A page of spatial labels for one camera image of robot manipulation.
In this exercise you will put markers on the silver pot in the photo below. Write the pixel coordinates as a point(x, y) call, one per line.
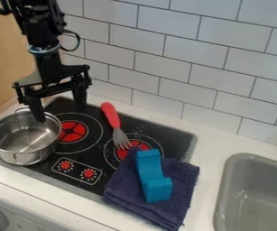
point(24, 138)

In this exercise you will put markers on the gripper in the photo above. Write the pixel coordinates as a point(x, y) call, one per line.
point(50, 73)

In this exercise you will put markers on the toy stove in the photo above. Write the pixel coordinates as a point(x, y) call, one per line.
point(92, 144)

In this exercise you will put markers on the blue toy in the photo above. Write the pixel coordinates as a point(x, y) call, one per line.
point(151, 174)

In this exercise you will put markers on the dark blue cloth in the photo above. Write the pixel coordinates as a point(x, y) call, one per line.
point(144, 192)

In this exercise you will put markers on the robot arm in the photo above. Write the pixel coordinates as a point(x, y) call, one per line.
point(40, 21)

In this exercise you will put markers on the toy sink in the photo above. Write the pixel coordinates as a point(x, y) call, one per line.
point(255, 195)

